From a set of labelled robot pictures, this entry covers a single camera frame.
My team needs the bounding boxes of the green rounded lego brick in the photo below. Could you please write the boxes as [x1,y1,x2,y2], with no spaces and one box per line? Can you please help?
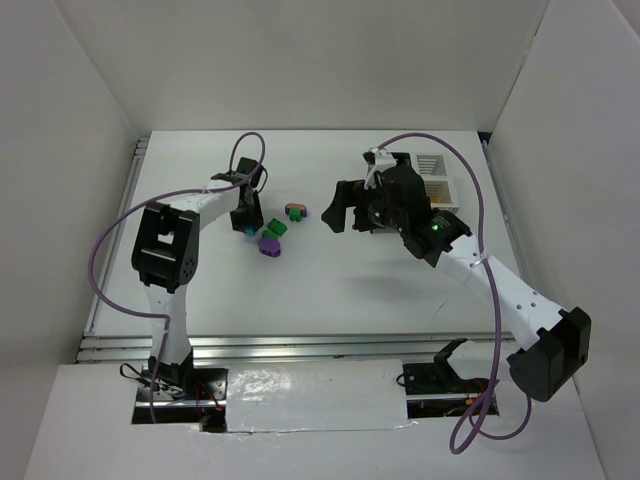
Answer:
[262,229,279,240]

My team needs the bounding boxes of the green square lego brick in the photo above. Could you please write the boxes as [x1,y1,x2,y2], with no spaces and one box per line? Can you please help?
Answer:
[267,218,288,237]

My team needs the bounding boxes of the purple rounded lego brick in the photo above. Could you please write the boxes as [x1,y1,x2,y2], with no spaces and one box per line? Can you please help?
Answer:
[258,237,281,258]

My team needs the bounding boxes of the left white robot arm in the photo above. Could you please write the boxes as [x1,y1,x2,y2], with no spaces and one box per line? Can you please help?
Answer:
[131,157,266,391]

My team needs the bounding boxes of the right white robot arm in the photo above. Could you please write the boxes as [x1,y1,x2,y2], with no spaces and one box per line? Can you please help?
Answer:
[321,166,592,402]

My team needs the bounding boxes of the black slotted container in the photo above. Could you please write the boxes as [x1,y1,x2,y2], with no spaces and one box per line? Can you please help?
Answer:
[369,150,411,171]

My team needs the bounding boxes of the purple printed lego brick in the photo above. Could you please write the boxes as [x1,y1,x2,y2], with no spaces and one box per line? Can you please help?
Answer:
[284,202,307,217]

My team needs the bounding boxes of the small green lego brick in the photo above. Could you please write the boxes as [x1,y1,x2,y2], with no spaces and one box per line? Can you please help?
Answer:
[288,209,302,222]

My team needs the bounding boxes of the white slotted container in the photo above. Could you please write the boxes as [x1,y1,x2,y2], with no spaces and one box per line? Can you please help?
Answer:
[411,154,459,214]

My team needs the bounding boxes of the white taped cover panel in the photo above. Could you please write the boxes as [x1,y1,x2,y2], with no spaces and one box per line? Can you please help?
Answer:
[226,359,410,433]

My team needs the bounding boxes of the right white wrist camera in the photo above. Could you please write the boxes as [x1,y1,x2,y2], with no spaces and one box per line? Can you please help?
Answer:
[363,147,397,190]

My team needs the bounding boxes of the aluminium frame rail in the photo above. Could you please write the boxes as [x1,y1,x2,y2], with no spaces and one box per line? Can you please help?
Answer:
[76,332,493,366]

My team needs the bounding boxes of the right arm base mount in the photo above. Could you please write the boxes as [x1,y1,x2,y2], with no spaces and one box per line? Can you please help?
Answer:
[395,362,488,419]

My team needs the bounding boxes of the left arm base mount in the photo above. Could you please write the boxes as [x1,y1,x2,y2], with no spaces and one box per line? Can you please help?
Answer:
[119,363,228,433]

